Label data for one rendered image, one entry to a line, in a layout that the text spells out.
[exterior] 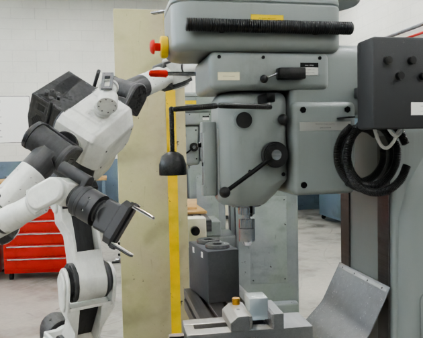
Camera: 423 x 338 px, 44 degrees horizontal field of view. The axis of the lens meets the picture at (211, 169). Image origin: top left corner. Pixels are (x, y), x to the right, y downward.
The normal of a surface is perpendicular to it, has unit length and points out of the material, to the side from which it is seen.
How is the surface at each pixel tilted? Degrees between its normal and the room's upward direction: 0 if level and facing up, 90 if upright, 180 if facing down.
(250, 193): 118
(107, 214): 72
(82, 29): 90
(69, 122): 78
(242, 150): 90
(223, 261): 90
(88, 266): 60
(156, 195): 90
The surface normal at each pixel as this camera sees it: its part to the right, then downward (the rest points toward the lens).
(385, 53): 0.20, 0.05
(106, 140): 0.86, -0.10
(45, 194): -0.30, -0.04
